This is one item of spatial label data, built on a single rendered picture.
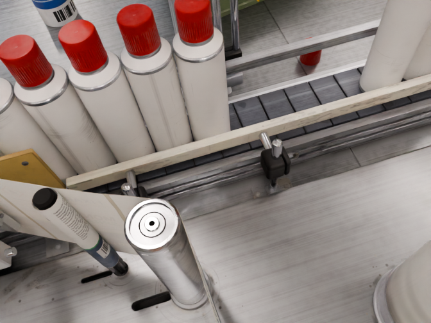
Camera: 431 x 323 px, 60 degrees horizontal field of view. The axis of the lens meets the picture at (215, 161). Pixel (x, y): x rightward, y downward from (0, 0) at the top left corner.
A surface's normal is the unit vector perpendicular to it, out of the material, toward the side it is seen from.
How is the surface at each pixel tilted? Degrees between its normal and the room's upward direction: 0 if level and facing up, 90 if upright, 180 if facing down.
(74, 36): 2
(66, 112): 90
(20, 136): 90
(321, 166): 0
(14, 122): 90
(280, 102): 0
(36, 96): 42
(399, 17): 90
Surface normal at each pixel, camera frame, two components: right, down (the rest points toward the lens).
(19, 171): 0.28, 0.81
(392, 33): -0.73, 0.61
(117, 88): 0.84, 0.42
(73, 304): -0.08, -0.52
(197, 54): 0.00, 0.24
